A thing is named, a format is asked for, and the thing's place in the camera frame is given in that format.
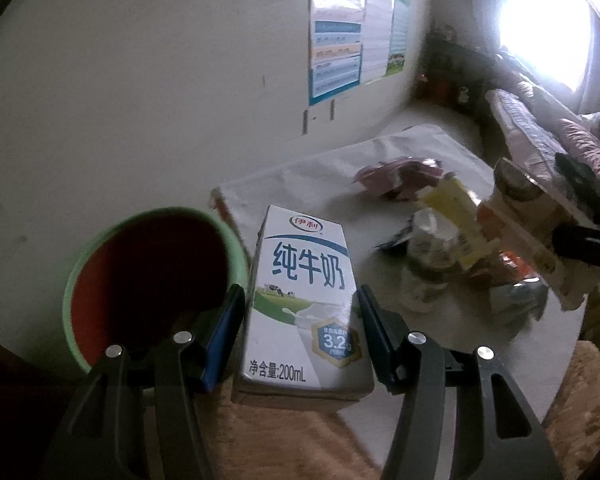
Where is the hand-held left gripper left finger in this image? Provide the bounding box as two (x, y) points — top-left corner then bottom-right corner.
(40, 284), (247, 480)

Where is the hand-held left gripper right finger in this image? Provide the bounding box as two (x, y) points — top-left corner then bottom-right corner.
(356, 285), (556, 480)

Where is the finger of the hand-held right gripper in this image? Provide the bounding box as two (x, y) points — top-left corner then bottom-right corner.
(554, 152), (600, 223)
(551, 225), (600, 267)

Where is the beige snack packet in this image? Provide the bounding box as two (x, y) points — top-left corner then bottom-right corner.
(480, 157), (587, 311)

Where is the white milk carton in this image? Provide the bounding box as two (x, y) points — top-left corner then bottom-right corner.
(231, 204), (376, 415)

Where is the green bin with red inside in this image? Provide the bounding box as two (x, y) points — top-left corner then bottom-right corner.
(61, 206), (251, 376)

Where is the yellow snack wrapper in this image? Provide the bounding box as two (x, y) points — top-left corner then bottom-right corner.
(420, 174), (487, 272)

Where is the orange snack wrapper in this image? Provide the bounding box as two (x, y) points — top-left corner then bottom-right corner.
(497, 251), (538, 282)

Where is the pink patterned quilt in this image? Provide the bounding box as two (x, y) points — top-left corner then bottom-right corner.
(485, 75), (600, 196)

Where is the crumpled silver wrapper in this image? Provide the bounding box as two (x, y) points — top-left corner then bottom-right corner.
(487, 280), (549, 327)

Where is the white plastic cup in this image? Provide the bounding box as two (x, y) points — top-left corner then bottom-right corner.
(405, 209), (463, 313)

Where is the pink snack wrapper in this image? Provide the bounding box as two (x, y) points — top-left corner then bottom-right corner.
(354, 156), (443, 202)

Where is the bright window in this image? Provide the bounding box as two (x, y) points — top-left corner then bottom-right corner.
(497, 0), (598, 93)

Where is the dark shelf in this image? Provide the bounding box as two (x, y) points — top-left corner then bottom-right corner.
(415, 27), (501, 108)

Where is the white cloth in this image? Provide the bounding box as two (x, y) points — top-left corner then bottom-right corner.
(210, 125), (588, 426)

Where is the wall poster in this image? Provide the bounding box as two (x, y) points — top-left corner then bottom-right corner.
(307, 0), (413, 107)

